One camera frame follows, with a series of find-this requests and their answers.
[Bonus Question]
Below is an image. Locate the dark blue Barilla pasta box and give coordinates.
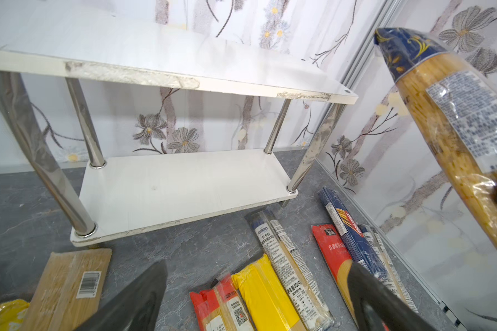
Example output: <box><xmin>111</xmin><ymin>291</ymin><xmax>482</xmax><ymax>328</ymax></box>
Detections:
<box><xmin>318</xmin><ymin>187</ymin><xmax>388</xmax><ymax>281</ymax></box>

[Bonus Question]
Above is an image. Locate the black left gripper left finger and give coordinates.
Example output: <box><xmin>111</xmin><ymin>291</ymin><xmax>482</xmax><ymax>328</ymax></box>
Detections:
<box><xmin>77</xmin><ymin>260</ymin><xmax>168</xmax><ymax>330</ymax></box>

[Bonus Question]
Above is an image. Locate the red spaghetti bag with label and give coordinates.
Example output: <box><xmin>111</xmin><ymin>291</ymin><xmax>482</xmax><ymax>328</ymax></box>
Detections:
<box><xmin>190</xmin><ymin>274</ymin><xmax>256</xmax><ymax>331</ymax></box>

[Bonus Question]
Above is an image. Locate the yellow Pastatime spaghetti bag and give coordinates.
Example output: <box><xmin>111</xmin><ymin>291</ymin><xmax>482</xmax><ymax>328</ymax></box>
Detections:
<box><xmin>0</xmin><ymin>299</ymin><xmax>30</xmax><ymax>331</ymax></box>

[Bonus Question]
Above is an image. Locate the yellow-end spaghetti bag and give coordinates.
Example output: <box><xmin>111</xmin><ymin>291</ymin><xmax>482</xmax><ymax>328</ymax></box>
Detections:
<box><xmin>231</xmin><ymin>255</ymin><xmax>306</xmax><ymax>331</ymax></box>

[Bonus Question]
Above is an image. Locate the brown and yellow spaghetti pack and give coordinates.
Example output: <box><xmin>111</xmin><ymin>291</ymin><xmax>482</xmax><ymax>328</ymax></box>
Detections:
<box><xmin>21</xmin><ymin>248</ymin><xmax>113</xmax><ymax>330</ymax></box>

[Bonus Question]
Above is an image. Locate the clear spaghetti bag far right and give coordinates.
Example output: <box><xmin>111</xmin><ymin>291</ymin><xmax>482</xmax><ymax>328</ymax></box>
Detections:
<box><xmin>359</xmin><ymin>224</ymin><xmax>418</xmax><ymax>313</ymax></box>

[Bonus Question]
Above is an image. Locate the white two-tier shelf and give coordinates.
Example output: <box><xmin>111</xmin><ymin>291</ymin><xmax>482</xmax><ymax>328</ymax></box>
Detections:
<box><xmin>0</xmin><ymin>1</ymin><xmax>357</xmax><ymax>247</ymax></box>

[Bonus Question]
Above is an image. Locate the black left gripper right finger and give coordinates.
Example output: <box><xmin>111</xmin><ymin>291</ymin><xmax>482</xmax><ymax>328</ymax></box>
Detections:
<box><xmin>347</xmin><ymin>262</ymin><xmax>435</xmax><ymax>331</ymax></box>

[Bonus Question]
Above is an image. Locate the red spaghetti bag right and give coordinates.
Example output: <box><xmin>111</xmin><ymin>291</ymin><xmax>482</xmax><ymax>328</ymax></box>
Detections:
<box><xmin>311</xmin><ymin>224</ymin><xmax>357</xmax><ymax>324</ymax></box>

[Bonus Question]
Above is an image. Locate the clear spaghetti bag blue end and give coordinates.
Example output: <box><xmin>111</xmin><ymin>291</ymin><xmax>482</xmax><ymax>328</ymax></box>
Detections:
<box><xmin>245</xmin><ymin>209</ymin><xmax>334</xmax><ymax>330</ymax></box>

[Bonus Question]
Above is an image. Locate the dark blue clear spaghetti bag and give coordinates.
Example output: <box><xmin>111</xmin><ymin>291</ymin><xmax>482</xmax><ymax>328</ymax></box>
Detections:
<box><xmin>374</xmin><ymin>28</ymin><xmax>497</xmax><ymax>249</ymax></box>

